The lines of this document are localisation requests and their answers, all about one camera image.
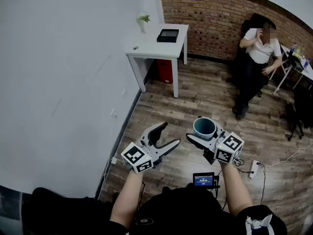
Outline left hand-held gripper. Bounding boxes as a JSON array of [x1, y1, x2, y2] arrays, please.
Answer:
[[121, 121, 181, 174]]

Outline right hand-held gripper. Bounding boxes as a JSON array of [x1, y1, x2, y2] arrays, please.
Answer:
[[185, 121, 245, 165]]

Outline white cup with teal inside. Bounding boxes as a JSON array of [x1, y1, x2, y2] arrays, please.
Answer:
[[193, 117, 218, 140]]

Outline black box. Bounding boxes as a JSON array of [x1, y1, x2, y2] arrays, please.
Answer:
[[156, 28, 179, 43]]

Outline person's right forearm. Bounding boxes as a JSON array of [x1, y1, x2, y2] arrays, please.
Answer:
[[219, 162, 254, 217]]

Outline person's left forearm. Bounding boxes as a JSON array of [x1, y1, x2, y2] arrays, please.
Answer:
[[110, 169, 145, 230]]

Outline small black monitor screen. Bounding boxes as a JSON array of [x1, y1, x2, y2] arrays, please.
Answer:
[[192, 172, 221, 188]]

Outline white power strip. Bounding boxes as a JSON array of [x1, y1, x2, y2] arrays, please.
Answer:
[[248, 160, 260, 179]]

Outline red bin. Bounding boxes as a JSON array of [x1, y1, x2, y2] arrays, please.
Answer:
[[156, 59, 174, 84]]

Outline person's black shirt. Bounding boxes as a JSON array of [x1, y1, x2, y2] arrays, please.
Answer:
[[22, 186, 288, 235]]

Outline black tripod stand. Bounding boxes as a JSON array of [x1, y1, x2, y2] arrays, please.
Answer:
[[280, 87, 313, 141]]

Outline white fabric bow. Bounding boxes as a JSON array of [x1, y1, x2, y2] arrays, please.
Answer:
[[245, 213, 273, 235]]

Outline black laptop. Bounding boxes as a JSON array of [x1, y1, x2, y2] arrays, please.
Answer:
[[288, 55, 305, 72]]

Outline white folding table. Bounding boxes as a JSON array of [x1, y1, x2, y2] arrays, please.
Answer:
[[268, 44, 313, 95]]

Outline white vase with flowers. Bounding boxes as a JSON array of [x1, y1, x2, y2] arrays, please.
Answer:
[[136, 13, 151, 34]]

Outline black floor cable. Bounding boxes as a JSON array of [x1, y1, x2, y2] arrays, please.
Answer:
[[258, 163, 267, 205]]

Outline white floor cable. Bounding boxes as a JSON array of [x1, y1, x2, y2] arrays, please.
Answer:
[[264, 143, 313, 167]]

